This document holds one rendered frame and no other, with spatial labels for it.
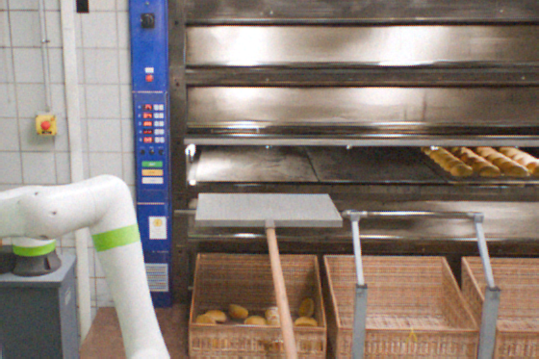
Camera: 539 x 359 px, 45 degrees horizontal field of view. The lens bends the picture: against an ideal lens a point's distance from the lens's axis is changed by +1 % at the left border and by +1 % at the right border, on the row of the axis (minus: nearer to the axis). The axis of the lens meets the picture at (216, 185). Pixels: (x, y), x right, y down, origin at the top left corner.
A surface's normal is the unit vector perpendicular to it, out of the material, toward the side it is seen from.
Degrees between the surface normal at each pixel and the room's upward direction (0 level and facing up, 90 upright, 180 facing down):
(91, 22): 90
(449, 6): 90
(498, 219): 70
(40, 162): 90
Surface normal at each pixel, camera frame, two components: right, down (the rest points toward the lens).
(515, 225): -0.03, -0.07
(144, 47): -0.04, 0.27
